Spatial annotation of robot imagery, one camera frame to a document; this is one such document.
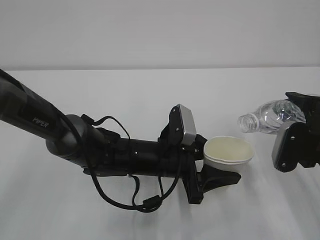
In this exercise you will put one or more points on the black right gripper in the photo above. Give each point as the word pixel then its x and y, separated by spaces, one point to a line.
pixel 310 106

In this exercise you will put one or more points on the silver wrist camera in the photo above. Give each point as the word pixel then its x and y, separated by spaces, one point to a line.
pixel 290 146
pixel 182 129

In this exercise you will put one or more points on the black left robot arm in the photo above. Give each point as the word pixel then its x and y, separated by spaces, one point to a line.
pixel 104 153

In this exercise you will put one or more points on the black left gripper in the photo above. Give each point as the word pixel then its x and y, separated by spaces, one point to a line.
pixel 183 160

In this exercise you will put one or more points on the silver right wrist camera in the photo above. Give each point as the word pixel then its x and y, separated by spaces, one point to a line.
pixel 290 146

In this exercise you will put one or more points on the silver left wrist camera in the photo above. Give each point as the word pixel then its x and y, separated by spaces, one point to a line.
pixel 182 129

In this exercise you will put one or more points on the clear water bottle green label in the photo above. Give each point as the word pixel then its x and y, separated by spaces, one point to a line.
pixel 269 117

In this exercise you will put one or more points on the white paper cup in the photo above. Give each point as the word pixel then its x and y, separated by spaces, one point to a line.
pixel 227 153

